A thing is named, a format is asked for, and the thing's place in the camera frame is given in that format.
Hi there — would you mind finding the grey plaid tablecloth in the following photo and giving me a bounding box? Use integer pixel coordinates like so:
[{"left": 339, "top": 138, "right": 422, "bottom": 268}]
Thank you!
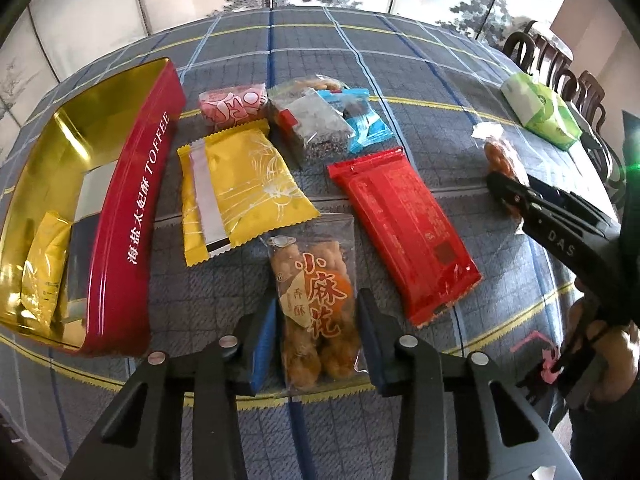
[{"left": 0, "top": 6, "right": 626, "bottom": 480}]

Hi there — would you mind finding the small yellow snack packet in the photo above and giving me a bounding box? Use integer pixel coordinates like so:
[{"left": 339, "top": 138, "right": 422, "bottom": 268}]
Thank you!
[{"left": 21, "top": 211, "right": 73, "bottom": 333}]

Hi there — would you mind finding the dark grey snack packet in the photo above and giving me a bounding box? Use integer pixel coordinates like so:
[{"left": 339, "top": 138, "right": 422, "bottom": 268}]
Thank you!
[{"left": 59, "top": 162, "right": 121, "bottom": 323}]

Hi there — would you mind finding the red and gold tin box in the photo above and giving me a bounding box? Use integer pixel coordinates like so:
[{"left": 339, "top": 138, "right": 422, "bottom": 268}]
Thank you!
[{"left": 0, "top": 57, "right": 187, "bottom": 357}]

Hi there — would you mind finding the large yellow snack packet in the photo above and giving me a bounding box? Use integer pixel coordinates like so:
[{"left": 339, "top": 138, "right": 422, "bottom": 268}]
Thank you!
[{"left": 177, "top": 120, "right": 321, "bottom": 267}]

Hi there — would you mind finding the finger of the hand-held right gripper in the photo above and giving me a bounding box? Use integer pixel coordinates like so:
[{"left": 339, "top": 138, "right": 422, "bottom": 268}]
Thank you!
[
  {"left": 486, "top": 170, "right": 567, "bottom": 222},
  {"left": 524, "top": 175, "right": 619, "bottom": 229}
]

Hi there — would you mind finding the person's dark clothing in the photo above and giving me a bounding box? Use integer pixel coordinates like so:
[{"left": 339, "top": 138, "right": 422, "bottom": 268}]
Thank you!
[{"left": 565, "top": 402, "right": 640, "bottom": 480}]

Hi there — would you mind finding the clear packet of fried snack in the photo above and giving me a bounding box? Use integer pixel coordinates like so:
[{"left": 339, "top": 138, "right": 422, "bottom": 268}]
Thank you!
[{"left": 267, "top": 76, "right": 351, "bottom": 106}]

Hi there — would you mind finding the pink snack packet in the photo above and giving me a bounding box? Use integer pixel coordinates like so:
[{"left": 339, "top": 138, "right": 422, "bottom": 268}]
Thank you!
[{"left": 198, "top": 81, "right": 269, "bottom": 133}]

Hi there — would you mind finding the orange snack packet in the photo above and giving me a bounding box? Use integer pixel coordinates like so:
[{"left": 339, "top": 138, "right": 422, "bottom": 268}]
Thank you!
[{"left": 472, "top": 122, "right": 528, "bottom": 221}]

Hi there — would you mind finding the green tissue pack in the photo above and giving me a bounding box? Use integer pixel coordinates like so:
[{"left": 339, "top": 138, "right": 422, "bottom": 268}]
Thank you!
[{"left": 500, "top": 71, "right": 583, "bottom": 152}]

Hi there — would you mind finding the clear packet of dark grains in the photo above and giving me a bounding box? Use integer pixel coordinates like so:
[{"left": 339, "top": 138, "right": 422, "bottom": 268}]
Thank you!
[{"left": 270, "top": 91, "right": 356, "bottom": 168}]

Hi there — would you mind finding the person's right hand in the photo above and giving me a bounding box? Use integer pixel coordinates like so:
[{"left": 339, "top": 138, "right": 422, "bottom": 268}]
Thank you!
[{"left": 585, "top": 320, "right": 640, "bottom": 407}]

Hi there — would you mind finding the dark wooden chair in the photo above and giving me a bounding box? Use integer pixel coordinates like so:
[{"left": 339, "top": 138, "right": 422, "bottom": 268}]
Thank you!
[
  {"left": 502, "top": 20, "right": 576, "bottom": 86},
  {"left": 565, "top": 71, "right": 608, "bottom": 133}
]

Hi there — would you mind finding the fried dough twist packet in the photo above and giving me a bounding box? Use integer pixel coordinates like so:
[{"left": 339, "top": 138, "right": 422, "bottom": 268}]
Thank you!
[{"left": 267, "top": 212, "right": 366, "bottom": 393}]

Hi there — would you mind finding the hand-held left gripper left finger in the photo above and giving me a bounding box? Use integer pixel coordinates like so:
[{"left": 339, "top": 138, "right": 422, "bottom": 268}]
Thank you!
[{"left": 60, "top": 301, "right": 279, "bottom": 480}]

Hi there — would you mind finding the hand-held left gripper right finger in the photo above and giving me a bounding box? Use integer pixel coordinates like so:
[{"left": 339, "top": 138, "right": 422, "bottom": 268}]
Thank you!
[{"left": 356, "top": 288, "right": 568, "bottom": 480}]

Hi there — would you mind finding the blue snack packet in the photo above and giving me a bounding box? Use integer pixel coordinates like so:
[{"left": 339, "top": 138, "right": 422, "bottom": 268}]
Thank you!
[{"left": 317, "top": 87, "right": 393, "bottom": 155}]

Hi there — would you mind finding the long red snack packet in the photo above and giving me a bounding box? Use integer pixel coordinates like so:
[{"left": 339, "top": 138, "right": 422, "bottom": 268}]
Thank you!
[{"left": 327, "top": 146, "right": 483, "bottom": 328}]

